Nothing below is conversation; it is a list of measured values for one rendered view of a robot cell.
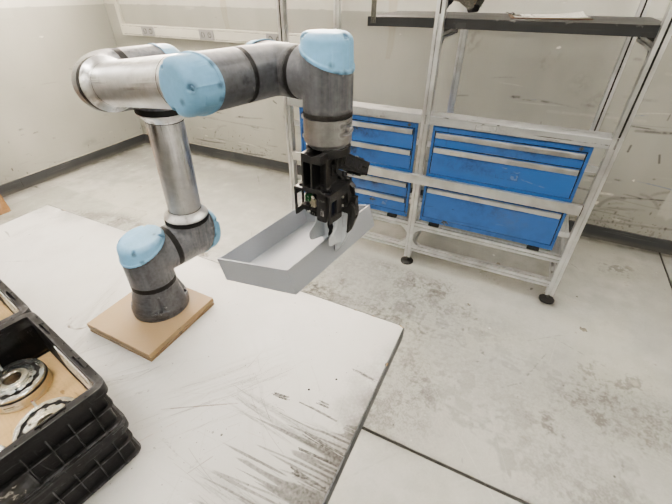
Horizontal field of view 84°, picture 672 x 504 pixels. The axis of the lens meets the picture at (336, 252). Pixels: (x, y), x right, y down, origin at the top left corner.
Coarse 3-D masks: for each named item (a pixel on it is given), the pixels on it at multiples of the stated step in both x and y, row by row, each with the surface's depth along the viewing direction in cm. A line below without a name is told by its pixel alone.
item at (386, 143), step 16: (368, 128) 208; (384, 128) 203; (400, 128) 199; (416, 128) 197; (304, 144) 233; (352, 144) 217; (368, 144) 212; (384, 144) 209; (400, 144) 205; (368, 160) 219; (384, 160) 214; (400, 160) 210; (352, 176) 228; (368, 176) 223; (304, 192) 253; (368, 192) 229; (384, 192) 225; (400, 192) 221; (384, 208) 232; (400, 208) 226
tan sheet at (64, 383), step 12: (48, 360) 79; (60, 372) 76; (60, 384) 74; (72, 384) 74; (48, 396) 72; (60, 396) 72; (72, 396) 72; (24, 408) 70; (0, 420) 68; (12, 420) 68; (0, 432) 66; (12, 432) 66; (0, 444) 64
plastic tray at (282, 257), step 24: (288, 216) 89; (312, 216) 92; (360, 216) 78; (264, 240) 84; (288, 240) 86; (312, 240) 83; (240, 264) 71; (264, 264) 78; (288, 264) 75; (312, 264) 68; (288, 288) 65
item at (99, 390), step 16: (16, 320) 74; (32, 320) 74; (48, 336) 71; (64, 352) 68; (80, 368) 65; (96, 384) 63; (80, 400) 60; (96, 400) 62; (64, 416) 59; (32, 432) 56; (48, 432) 57; (16, 448) 54; (32, 448) 56; (0, 464) 53
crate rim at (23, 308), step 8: (0, 280) 85; (0, 288) 82; (8, 288) 82; (8, 296) 80; (16, 296) 80; (16, 304) 78; (24, 304) 78; (16, 312) 76; (24, 312) 76; (8, 320) 75
